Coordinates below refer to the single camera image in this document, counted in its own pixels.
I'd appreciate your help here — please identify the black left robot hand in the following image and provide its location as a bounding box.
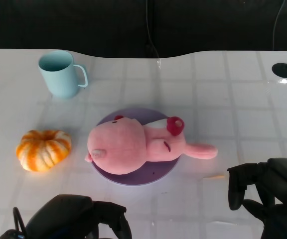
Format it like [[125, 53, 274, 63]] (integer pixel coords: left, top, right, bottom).
[[25, 194, 132, 239]]

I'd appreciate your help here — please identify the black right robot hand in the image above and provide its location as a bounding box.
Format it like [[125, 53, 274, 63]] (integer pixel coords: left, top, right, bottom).
[[227, 157, 287, 239]]

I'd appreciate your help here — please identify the pink plush doll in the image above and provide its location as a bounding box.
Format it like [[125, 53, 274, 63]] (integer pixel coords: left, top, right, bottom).
[[84, 115, 218, 176]]

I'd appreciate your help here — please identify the lavender plate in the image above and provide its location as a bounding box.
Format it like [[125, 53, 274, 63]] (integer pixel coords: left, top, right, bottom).
[[91, 108, 181, 187]]

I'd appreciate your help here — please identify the orange white striped pumpkin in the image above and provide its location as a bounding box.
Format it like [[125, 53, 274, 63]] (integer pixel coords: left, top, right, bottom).
[[15, 129, 72, 172]]

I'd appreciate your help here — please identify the black desk grommet hole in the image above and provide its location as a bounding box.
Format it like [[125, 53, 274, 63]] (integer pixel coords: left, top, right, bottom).
[[272, 63, 287, 78]]

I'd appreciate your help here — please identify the light blue mug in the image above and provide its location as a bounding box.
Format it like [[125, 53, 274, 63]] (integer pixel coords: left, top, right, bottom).
[[38, 50, 89, 99]]

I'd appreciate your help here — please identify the black backdrop curtain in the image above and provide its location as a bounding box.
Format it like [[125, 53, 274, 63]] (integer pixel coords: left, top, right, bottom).
[[0, 0, 287, 59]]

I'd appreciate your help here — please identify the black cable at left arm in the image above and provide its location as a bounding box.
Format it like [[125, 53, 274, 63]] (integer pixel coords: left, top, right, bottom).
[[12, 207, 27, 235]]

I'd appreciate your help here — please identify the thin black hanging cable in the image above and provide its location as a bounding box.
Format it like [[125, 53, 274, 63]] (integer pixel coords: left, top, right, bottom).
[[145, 0, 160, 59], [272, 0, 287, 52]]

